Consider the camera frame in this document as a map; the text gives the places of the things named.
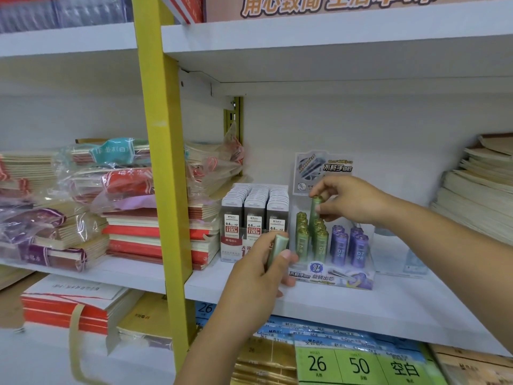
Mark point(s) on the brown kraft folder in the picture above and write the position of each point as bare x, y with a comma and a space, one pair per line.
14, 308

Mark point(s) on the red-spine notebook stack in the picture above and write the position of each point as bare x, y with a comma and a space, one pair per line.
132, 232

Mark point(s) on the red white receipt book bundle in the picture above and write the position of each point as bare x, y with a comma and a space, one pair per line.
56, 312

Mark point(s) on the beige notebook stack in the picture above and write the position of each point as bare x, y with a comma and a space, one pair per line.
473, 364
477, 204

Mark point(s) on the clear box with blue label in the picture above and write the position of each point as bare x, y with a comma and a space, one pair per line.
414, 264

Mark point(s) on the wrapped red-band notebook pack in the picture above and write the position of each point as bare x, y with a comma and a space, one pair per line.
128, 182

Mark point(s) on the rows of lead cases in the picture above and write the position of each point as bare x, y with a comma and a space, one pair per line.
256, 204

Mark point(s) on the person's right forearm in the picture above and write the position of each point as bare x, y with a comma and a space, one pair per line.
453, 268

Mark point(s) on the yellow slotted bracket rail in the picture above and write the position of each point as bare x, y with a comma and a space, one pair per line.
233, 116

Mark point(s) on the orange pink sign board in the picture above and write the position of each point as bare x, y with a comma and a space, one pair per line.
224, 11

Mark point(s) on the stack of blue paper packs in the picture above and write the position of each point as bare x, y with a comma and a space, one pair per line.
320, 330

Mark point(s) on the rows of lead tubes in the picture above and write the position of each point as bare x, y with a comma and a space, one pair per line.
340, 246

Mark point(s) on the yellow notebook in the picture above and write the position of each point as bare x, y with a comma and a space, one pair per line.
144, 316

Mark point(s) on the clear display of green purple tubes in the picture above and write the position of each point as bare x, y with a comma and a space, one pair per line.
332, 276

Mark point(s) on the wrapped teal-band notebook pack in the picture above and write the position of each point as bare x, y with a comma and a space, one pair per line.
116, 150

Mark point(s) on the tan notebooks with black spine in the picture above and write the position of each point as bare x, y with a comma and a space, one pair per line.
12, 276

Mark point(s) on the crumpled plastic-wrapped notebook pack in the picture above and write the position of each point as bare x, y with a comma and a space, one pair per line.
212, 164

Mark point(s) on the person's right hand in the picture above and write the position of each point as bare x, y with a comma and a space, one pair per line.
356, 202

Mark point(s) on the person's left forearm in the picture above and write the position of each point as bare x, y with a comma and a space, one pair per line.
216, 356

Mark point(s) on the red white striped pack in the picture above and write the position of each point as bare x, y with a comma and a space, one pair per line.
184, 7

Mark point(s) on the yellow shelf post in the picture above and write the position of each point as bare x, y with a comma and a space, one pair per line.
164, 136

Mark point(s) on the wrapped red-band notebook stack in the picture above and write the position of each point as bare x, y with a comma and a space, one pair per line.
28, 168

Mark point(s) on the pink paper sheet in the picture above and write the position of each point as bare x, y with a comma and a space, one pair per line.
140, 202

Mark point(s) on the person's left hand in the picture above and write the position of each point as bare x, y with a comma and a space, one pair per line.
248, 292

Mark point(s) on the wrapped purple-band notebook stack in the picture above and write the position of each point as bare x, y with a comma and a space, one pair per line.
72, 260

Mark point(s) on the clear pen packs red label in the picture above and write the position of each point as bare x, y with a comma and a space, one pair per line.
60, 13

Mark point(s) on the stack of gold paper packs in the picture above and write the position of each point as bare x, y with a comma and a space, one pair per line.
268, 356

